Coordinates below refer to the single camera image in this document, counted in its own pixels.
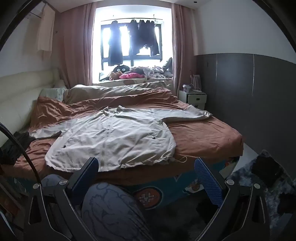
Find black bag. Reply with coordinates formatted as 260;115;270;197
251;154;285;188

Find pale green pillow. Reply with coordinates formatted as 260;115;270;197
42;87;66;102

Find person's leg in patterned pants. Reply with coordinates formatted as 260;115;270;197
43;174;153;241

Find black plush toy white eyes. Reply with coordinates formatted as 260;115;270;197
112;65;130;75

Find beige duvet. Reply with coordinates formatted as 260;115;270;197
63;81;173;105

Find pink cushion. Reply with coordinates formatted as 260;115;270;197
119;72;144;80

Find brown curtain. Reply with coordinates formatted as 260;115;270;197
171;3;197;93

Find dark clothes heap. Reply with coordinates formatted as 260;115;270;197
0;131;36;165

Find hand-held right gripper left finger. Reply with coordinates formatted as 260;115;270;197
24;157;100;241

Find beige zip jacket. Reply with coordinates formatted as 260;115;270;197
29;105;213;173

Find cream hanging towel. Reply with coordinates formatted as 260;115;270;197
37;5;55;52

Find white nightstand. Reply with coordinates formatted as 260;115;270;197
179;90;207;109

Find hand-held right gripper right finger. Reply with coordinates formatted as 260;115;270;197
194;158;273;241

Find black framed window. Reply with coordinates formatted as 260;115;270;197
92;7;174;84

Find cream padded headboard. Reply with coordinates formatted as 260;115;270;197
0;68;67;149

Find pile of pale clothes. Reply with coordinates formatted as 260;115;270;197
129;57;174;78

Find wide dark hanging garment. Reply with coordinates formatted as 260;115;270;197
139;20;160;57

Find brown bed sheet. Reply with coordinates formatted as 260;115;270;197
14;89;244;186

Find pink curtain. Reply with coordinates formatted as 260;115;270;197
54;2;96;90

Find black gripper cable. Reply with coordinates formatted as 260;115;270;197
0;122;41;186

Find cream patterned window seat cushion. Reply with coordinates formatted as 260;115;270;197
99;77;173;85

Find blue cartoon print bed cover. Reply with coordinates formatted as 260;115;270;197
92;155;241;210

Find white pink upright box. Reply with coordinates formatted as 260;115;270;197
190;74;201;91

